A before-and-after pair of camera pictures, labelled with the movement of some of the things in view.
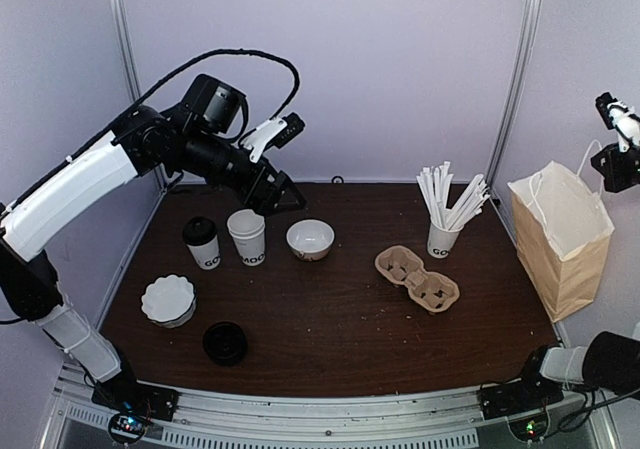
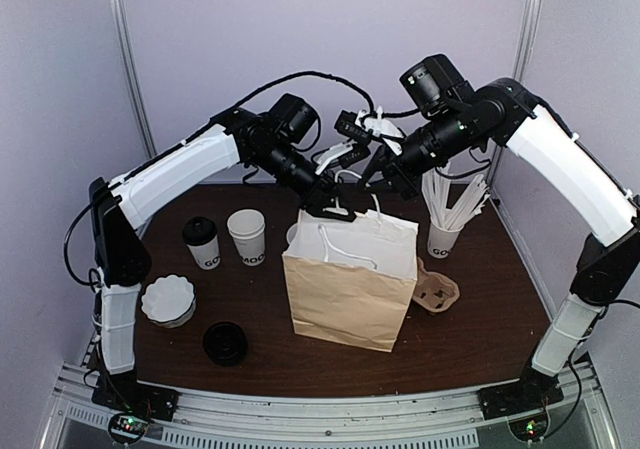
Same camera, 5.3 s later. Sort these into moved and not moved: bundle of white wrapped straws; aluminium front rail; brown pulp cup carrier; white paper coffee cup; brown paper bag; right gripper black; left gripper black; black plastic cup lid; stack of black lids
Moved: right gripper black; brown paper bag; left gripper black
Not moved: bundle of white wrapped straws; black plastic cup lid; aluminium front rail; stack of black lids; brown pulp cup carrier; white paper coffee cup
